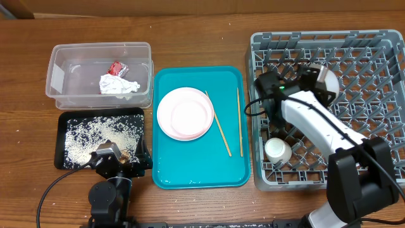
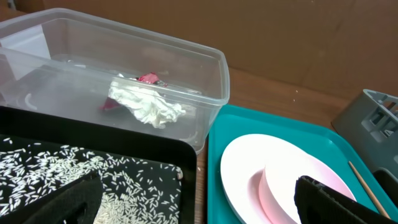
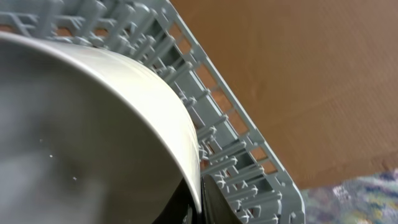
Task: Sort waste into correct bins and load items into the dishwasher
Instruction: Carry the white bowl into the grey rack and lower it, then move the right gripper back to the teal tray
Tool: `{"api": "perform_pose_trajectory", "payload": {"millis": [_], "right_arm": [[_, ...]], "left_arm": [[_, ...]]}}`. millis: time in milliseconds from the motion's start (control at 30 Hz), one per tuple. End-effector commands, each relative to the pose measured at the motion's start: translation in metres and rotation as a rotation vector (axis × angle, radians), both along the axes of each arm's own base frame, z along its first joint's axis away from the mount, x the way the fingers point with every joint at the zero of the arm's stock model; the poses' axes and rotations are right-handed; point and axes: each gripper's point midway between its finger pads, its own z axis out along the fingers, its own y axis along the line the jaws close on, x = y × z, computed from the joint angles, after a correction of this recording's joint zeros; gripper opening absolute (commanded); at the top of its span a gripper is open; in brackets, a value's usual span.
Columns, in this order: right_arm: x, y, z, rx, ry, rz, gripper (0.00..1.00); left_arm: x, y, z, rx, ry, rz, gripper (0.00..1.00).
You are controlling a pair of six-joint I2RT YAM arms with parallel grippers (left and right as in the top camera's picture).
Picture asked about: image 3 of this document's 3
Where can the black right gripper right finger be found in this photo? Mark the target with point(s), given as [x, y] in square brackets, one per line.
[215, 208]

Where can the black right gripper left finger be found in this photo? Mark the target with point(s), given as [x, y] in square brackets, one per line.
[180, 209]

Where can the grey white bowl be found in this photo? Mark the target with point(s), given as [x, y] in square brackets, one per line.
[89, 136]

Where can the grey dishwasher rack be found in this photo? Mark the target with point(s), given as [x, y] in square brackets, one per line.
[254, 182]

